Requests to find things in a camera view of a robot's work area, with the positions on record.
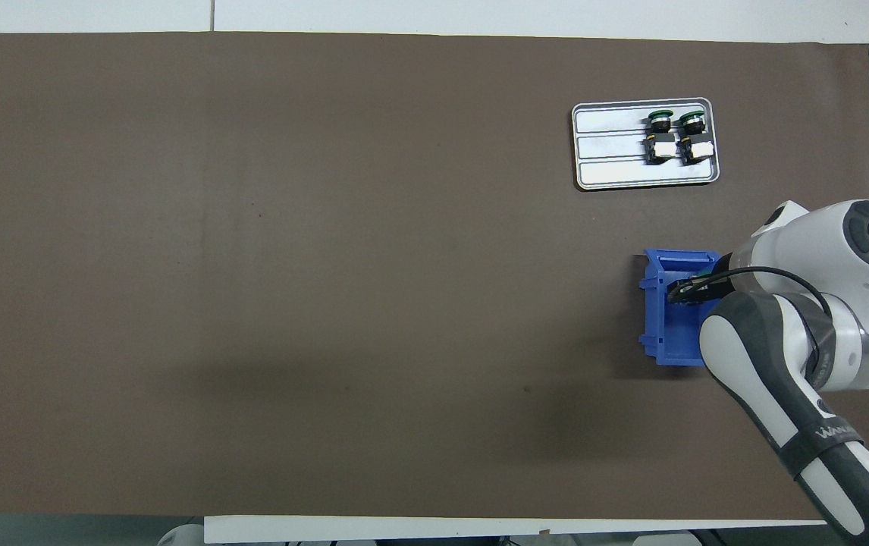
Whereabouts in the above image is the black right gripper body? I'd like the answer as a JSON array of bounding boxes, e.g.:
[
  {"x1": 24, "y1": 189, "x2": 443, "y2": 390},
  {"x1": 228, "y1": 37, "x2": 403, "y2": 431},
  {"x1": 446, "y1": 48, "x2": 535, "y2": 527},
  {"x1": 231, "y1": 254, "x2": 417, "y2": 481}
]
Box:
[{"x1": 711, "y1": 256, "x2": 739, "y2": 300}]

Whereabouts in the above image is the blue plastic storage bin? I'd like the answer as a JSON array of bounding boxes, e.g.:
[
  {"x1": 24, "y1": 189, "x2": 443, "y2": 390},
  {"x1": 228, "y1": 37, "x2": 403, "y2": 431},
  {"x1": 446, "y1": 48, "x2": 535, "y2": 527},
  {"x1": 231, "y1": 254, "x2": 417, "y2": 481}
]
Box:
[{"x1": 637, "y1": 248, "x2": 725, "y2": 368}]

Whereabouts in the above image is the silver metal tray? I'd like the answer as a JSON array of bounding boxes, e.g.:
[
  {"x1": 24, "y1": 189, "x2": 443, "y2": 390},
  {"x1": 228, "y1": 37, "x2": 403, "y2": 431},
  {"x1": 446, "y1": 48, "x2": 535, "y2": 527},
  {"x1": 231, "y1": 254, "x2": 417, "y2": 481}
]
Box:
[{"x1": 571, "y1": 97, "x2": 721, "y2": 191}]

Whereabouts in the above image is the brown paper table mat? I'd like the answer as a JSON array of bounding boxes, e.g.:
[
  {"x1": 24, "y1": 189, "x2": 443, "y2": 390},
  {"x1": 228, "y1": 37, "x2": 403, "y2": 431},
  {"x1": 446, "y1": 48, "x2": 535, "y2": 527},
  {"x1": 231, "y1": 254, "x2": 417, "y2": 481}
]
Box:
[{"x1": 0, "y1": 32, "x2": 869, "y2": 522}]

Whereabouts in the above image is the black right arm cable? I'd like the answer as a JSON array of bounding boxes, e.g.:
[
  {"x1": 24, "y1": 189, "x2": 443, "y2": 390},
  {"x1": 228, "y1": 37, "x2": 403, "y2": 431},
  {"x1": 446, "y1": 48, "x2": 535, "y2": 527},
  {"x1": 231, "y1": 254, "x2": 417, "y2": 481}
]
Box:
[{"x1": 677, "y1": 265, "x2": 833, "y2": 380}]

